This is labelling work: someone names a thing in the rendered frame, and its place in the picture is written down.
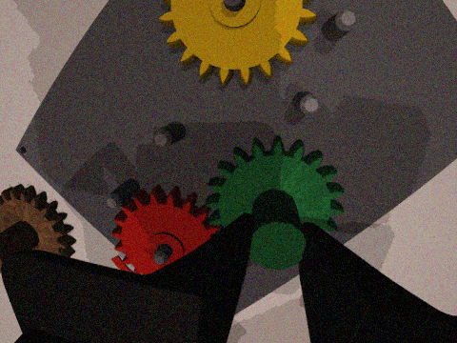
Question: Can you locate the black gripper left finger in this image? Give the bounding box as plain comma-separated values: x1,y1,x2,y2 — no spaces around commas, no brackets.
1,212,254,343

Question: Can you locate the grey board with pegs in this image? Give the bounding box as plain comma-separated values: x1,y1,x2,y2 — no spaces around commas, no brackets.
16,0,457,245

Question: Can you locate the red gear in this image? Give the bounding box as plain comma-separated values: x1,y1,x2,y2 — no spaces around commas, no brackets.
111,186,222,274

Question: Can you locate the brown toothed gear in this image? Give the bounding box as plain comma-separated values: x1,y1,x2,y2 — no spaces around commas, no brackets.
0,184,76,273

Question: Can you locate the green gear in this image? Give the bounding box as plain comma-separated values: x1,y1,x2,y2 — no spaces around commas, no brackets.
206,134,344,270

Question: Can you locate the red curved arrow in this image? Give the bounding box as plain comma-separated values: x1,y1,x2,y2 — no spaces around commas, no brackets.
111,255,133,273

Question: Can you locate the yellow gear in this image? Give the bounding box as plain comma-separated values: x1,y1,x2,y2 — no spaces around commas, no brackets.
159,0,317,87

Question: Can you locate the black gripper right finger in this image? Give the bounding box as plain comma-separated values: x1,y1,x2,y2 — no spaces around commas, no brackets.
298,222,457,343

